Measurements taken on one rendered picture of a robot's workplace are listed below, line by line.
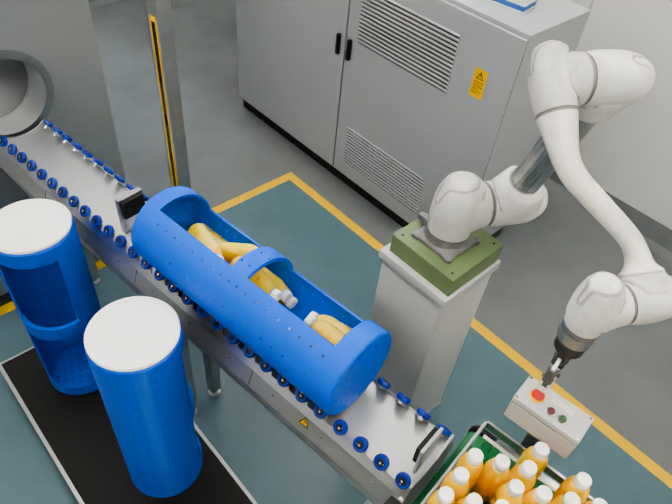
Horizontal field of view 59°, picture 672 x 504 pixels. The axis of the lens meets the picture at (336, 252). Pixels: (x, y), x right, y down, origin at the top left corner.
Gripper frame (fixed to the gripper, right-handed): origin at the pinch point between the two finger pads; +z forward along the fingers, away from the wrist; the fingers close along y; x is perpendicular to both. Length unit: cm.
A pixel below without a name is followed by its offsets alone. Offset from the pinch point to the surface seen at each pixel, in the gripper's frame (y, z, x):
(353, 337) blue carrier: -30, -6, 45
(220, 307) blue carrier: -43, 4, 84
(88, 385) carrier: -65, 96, 151
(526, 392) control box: -1.0, 7.0, 3.0
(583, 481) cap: -13.2, 8.2, -20.4
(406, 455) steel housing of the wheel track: -31.0, 24.2, 19.5
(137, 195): -27, 9, 147
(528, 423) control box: -4.9, 13.1, -1.9
